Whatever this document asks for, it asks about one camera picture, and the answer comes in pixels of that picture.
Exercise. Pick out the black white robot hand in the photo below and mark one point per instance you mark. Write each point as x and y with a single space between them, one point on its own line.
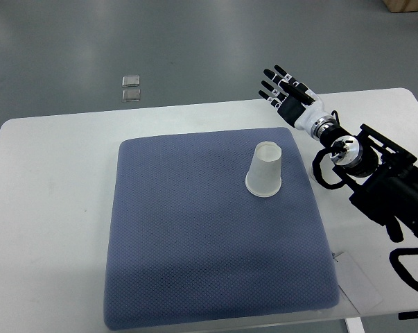
291 103

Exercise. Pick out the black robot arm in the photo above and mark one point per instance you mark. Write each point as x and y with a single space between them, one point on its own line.
381 174

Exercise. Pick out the white paper cup on cushion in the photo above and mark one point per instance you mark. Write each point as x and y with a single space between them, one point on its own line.
263 178

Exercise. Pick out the wooden furniture piece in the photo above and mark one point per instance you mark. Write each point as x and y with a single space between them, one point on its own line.
399 6

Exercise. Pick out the upper metal floor plate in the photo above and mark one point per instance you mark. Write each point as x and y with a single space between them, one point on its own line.
131 80

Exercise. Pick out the blue textured cushion pad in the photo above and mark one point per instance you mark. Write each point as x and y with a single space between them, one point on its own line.
189 242

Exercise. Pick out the white paper tag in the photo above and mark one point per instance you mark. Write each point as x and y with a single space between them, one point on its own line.
354 283

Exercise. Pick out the white table leg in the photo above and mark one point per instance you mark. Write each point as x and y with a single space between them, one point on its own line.
354 325

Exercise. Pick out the black table control panel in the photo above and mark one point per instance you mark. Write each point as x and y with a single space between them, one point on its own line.
409 315

